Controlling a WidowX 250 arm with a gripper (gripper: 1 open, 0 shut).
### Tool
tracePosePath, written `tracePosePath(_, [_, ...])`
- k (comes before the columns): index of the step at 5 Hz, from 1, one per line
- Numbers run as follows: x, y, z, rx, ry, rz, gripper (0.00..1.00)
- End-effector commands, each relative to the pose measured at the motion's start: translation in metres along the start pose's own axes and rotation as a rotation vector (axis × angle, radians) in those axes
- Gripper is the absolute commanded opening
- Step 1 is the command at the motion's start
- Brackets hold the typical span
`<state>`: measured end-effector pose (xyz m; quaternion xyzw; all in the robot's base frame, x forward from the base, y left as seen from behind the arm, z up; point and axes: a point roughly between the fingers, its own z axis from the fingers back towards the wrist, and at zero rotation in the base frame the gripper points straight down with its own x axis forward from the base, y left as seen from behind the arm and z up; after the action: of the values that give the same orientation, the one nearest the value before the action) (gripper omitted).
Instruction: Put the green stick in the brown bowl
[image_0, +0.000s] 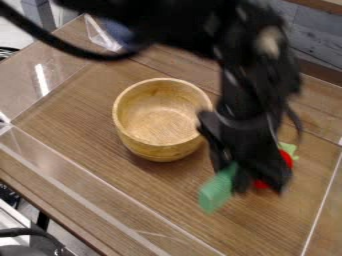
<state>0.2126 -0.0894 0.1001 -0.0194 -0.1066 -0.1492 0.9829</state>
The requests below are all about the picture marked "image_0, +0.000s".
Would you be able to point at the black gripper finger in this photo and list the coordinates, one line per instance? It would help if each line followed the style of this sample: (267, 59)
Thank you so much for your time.
(272, 171)
(220, 154)

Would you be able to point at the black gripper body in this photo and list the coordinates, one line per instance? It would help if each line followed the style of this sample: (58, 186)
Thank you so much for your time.
(248, 134)

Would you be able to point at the green foam stick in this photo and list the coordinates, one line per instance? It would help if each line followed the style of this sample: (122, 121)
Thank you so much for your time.
(217, 190)

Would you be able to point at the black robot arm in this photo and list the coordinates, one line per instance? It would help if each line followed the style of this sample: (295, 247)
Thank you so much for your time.
(241, 34)

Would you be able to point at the light wooden bowl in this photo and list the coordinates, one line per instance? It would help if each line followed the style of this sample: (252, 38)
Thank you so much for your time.
(156, 118)

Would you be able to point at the red plush strawberry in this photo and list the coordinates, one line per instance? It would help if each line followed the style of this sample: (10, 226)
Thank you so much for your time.
(288, 152)

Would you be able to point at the clear acrylic enclosure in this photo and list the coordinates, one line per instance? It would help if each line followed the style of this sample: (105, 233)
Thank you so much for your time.
(133, 207)

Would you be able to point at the clear acrylic corner bracket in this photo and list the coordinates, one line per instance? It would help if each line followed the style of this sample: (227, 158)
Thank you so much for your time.
(108, 33)

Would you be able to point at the black metal bracket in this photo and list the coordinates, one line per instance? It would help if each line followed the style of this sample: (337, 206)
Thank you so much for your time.
(42, 243)

